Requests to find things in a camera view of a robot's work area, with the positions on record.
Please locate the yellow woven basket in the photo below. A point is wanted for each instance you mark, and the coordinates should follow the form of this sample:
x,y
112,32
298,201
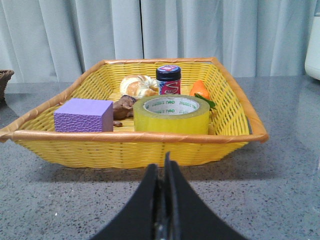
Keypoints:
x,y
232,125

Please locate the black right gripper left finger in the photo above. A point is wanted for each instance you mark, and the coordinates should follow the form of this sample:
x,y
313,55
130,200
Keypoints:
x,y
136,220

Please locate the white appliance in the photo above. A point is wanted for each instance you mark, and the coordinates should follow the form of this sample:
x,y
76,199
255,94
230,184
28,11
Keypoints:
x,y
312,60

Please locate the grey curtain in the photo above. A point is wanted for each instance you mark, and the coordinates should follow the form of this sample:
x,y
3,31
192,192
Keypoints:
x,y
58,40

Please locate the brown wicker basket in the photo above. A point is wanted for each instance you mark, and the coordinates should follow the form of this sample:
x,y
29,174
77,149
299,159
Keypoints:
x,y
5,76

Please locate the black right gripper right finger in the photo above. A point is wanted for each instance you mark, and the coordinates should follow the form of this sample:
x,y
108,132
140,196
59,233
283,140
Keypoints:
x,y
189,217

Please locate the croissant bread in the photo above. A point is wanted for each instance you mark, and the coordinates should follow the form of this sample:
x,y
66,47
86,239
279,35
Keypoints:
x,y
139,86

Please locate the purple cube block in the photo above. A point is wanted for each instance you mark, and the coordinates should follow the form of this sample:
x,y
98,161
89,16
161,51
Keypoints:
x,y
84,115

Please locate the orange toy carrot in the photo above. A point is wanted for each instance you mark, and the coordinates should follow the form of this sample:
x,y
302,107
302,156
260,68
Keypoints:
x,y
200,91

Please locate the brown toy animal figure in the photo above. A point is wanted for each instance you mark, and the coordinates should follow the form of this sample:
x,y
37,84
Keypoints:
x,y
123,108

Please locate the blue lidded jar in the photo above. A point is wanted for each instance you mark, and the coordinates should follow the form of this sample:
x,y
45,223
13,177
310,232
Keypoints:
x,y
168,79

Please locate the yellow packing tape roll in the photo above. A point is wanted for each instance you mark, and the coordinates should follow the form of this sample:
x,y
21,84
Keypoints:
x,y
173,113

